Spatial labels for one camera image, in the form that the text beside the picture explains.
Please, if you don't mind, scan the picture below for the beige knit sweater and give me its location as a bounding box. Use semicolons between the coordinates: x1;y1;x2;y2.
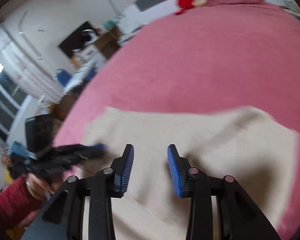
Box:
81;107;300;239

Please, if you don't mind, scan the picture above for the red sleeve forearm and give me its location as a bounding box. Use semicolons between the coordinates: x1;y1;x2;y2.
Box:
0;176;43;232

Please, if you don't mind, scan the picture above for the person left hand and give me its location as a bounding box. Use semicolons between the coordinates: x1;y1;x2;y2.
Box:
26;173;63;200

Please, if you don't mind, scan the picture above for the white pillow on chair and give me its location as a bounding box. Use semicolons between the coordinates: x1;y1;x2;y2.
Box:
63;61;97;94

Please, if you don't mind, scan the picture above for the blue chair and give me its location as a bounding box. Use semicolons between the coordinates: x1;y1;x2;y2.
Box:
55;69;72;87

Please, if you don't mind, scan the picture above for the wooden desk cabinet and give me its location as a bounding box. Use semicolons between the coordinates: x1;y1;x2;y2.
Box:
70;26;122;69

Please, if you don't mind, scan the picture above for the pink bed blanket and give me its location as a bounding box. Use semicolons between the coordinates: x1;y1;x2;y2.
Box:
55;2;300;239

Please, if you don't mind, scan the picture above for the patterned white curtain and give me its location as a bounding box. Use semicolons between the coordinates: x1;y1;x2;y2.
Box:
0;24;63;103

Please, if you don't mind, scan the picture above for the grey white headboard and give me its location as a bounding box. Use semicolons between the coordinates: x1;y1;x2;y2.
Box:
120;0;273;34

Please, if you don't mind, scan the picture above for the small beige plush toy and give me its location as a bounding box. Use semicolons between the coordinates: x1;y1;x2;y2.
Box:
192;0;207;7

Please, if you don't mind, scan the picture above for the window with white frame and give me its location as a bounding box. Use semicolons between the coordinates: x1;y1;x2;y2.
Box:
0;63;27;141

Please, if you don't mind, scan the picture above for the black wall television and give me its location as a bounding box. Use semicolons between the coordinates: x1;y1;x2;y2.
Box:
58;21;98;59

